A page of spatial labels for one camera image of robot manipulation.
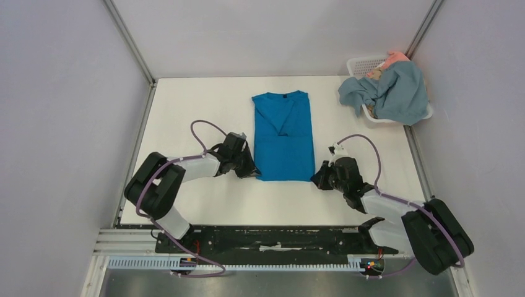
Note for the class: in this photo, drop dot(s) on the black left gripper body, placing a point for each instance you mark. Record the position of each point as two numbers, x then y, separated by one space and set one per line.
242 164

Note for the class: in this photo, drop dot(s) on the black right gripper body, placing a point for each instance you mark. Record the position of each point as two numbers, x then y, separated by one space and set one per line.
326 177

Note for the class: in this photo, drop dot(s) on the bright blue t shirt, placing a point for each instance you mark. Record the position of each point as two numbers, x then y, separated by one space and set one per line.
283 136

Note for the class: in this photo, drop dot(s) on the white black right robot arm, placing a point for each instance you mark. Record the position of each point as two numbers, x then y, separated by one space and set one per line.
429 231

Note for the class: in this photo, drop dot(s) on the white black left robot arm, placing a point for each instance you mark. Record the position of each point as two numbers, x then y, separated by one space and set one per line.
154 186

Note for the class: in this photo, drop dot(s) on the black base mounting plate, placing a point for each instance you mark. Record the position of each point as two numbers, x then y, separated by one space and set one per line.
269 257

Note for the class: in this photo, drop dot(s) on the grey-blue t shirt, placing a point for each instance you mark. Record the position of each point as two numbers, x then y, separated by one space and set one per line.
399 95

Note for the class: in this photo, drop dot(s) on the tan t shirt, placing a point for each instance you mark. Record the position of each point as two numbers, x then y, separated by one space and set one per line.
375 74

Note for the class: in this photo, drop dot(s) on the white plastic laundry basket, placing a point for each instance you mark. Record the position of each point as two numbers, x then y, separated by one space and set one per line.
359 67

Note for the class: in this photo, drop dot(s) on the pink t shirt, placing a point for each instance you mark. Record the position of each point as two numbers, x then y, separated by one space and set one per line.
393 57

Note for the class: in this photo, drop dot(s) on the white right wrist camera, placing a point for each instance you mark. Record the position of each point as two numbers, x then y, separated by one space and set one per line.
337 151

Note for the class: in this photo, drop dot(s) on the aluminium corner frame post right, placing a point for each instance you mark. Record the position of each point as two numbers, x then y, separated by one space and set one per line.
422 30

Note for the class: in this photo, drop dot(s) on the aluminium corner frame post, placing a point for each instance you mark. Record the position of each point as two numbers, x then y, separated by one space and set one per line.
121 26
422 30

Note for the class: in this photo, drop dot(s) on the white slotted cable duct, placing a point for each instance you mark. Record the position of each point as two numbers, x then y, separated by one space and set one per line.
179 264

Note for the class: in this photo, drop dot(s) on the aluminium front frame rail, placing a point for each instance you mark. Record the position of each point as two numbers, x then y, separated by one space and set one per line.
123 242

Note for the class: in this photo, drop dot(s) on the aluminium corner frame post left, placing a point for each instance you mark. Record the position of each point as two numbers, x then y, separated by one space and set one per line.
121 26

